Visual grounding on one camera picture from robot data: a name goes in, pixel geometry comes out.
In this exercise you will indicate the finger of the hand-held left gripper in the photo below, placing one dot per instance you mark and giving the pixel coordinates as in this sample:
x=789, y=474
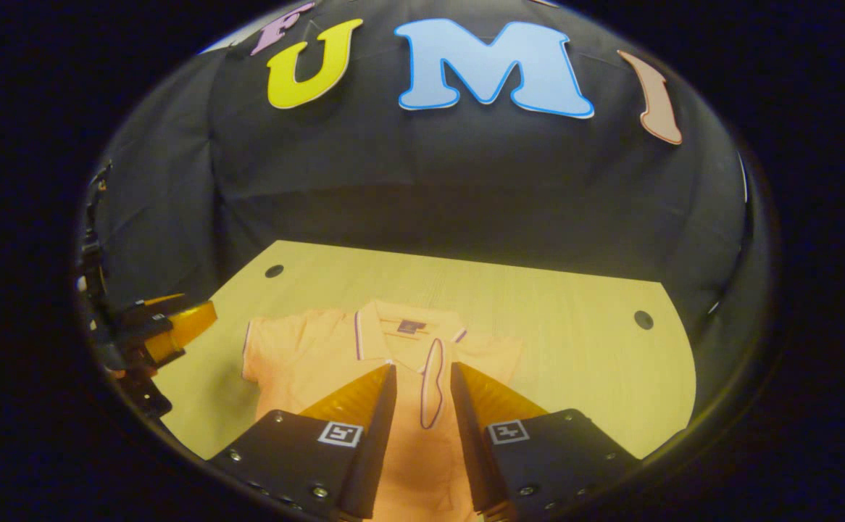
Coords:
x=154, y=303
x=187, y=330

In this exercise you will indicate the black backdrop cloth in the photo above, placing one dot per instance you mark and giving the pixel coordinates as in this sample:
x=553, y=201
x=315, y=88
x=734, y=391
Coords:
x=408, y=181

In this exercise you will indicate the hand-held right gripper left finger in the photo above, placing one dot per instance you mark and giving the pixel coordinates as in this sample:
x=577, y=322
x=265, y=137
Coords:
x=377, y=442

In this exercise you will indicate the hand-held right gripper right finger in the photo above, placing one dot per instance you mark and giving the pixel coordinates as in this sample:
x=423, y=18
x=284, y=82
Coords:
x=472, y=442

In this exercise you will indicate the orange T-shirt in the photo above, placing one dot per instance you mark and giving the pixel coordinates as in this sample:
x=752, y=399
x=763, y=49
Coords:
x=306, y=355

